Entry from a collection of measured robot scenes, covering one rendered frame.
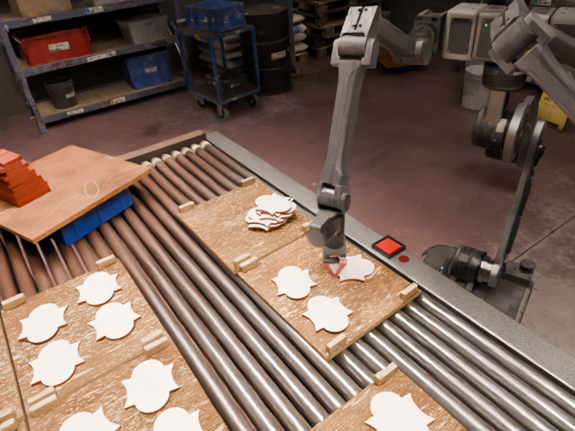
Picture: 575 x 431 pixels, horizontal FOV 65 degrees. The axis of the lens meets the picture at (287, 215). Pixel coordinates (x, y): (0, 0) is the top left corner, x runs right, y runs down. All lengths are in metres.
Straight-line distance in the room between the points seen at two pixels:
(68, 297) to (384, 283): 0.92
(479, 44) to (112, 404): 1.46
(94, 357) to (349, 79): 0.94
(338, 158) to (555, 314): 1.85
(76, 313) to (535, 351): 1.21
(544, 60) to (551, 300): 1.89
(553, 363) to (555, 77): 0.65
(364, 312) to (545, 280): 1.83
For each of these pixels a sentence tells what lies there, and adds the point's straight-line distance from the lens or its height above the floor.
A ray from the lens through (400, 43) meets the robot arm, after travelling 1.41.
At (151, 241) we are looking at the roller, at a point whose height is 0.92.
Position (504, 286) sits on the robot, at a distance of 2.45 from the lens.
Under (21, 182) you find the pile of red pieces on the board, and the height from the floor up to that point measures 1.12.
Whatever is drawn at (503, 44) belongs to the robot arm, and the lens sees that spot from 1.12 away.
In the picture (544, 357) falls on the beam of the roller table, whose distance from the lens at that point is 1.28.
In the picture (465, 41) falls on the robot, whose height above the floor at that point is 1.44.
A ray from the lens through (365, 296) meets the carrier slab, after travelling 1.28.
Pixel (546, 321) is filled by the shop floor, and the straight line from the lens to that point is 2.70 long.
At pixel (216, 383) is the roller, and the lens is 1.15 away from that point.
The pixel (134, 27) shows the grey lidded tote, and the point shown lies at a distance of 5.64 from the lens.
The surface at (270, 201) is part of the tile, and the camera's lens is 1.56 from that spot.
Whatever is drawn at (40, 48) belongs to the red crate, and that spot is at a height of 0.80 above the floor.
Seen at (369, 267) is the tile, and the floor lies 0.95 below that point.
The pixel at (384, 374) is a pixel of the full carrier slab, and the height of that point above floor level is 0.96.
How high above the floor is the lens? 1.84
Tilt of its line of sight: 35 degrees down
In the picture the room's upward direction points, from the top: 5 degrees counter-clockwise
